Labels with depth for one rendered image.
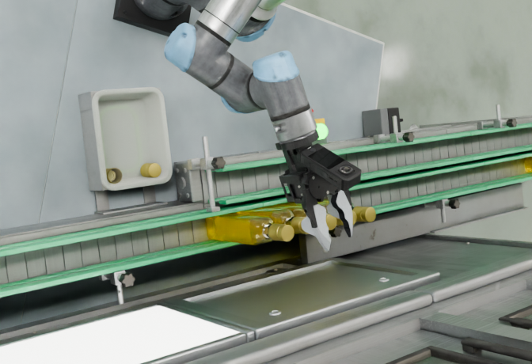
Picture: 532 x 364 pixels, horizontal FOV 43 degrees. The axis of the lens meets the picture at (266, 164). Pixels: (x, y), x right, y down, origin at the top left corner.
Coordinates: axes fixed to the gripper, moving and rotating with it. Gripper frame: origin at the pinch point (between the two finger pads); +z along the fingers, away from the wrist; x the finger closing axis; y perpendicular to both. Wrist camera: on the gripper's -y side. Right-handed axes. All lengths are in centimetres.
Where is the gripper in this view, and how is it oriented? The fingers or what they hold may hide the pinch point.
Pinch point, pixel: (340, 237)
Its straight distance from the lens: 126.9
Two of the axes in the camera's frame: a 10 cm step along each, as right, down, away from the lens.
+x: -7.5, 3.8, -5.4
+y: -5.7, 0.4, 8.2
